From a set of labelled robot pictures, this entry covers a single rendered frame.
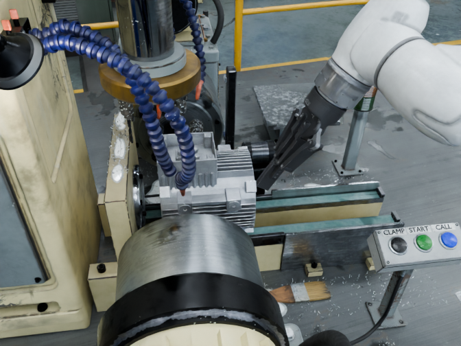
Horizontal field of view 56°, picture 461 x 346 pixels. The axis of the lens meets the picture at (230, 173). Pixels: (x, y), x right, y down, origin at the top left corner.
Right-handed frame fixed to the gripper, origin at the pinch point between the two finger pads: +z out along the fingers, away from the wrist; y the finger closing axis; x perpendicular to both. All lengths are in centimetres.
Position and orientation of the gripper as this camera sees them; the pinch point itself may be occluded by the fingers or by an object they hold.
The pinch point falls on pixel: (270, 174)
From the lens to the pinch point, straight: 91.2
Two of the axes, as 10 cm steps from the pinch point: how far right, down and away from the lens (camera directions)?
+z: -5.1, 7.1, 4.9
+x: 8.5, 3.2, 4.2
